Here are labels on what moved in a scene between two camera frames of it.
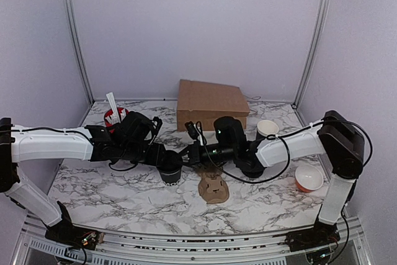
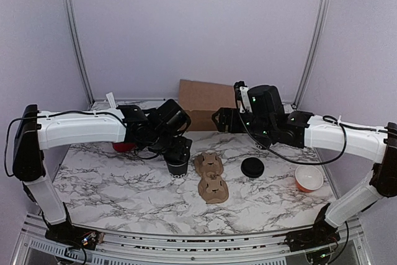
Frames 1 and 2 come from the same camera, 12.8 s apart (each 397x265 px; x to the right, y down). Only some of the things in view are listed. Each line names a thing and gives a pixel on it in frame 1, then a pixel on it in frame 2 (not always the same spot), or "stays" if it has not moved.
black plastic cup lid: [252, 169] stays
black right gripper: [195, 157] to [225, 112]
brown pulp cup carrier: [212, 188] stays
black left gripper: [153, 161] to [183, 148]
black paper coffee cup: [170, 178] to [177, 166]
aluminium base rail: [36, 246] stays
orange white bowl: [308, 178] stays
